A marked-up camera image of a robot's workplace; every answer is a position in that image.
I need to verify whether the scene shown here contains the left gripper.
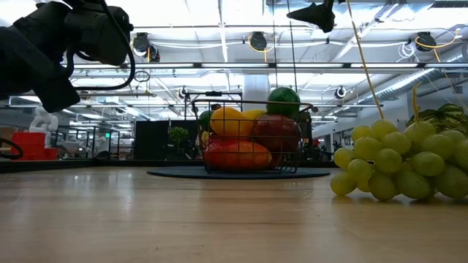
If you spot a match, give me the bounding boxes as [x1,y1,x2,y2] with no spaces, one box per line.
[65,0,135,67]

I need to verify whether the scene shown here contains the dark red apple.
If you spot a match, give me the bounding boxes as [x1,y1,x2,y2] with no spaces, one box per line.
[251,113,303,169]

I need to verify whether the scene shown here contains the yellow orange mango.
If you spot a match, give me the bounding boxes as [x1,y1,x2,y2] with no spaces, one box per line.
[210,107,253,139]

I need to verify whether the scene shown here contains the pink red apple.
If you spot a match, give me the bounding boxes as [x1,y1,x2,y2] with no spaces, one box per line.
[207,133,253,145]

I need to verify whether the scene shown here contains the green grape bunch with leaf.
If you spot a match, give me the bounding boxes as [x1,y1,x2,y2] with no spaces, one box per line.
[330,82,468,202]

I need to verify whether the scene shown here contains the red orange mango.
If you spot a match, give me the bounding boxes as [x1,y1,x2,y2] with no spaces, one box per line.
[203,139,273,172]

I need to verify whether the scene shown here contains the long ceiling light strip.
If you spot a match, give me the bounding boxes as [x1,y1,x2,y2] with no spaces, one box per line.
[69,62,468,70]

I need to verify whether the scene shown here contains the white square column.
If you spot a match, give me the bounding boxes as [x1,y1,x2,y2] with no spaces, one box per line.
[243,75,271,110]

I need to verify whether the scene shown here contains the black partition panel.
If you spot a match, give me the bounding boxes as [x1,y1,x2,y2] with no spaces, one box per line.
[134,119,171,161]

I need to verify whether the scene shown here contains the stack of red bins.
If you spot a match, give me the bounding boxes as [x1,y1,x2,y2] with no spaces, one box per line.
[10,131,59,161]

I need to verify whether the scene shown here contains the green potted plant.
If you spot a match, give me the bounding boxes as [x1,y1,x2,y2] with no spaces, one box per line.
[168,126,191,154]

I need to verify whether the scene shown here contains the round dark blue placemat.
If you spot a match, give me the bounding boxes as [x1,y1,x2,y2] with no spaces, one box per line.
[146,166,331,180]

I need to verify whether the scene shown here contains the black ceiling cable reel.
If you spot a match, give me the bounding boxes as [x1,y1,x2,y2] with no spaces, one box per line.
[248,31,268,52]
[131,31,162,63]
[415,31,438,52]

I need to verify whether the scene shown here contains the thin black hanging cable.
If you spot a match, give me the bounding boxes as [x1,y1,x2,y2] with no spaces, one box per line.
[286,0,301,92]
[271,0,279,96]

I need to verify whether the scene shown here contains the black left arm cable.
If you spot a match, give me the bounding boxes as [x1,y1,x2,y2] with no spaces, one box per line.
[65,0,137,91]

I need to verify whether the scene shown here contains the yellow hanging cable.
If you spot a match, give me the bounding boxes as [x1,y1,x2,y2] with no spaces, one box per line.
[344,0,385,121]

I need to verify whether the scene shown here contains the metal wire basket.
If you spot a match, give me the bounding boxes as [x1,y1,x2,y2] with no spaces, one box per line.
[191,98,315,175]

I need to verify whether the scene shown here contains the silver ventilation duct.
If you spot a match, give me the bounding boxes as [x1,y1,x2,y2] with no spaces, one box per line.
[360,54,468,105]

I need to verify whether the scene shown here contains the black gantry frame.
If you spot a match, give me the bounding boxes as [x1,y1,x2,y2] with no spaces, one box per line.
[184,90,244,121]

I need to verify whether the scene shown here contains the black aluminium table frame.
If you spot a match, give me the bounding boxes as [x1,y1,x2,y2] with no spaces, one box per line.
[0,159,339,173]

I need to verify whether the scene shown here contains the black looped base cable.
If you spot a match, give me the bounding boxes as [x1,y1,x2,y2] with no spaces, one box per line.
[0,137,25,161]

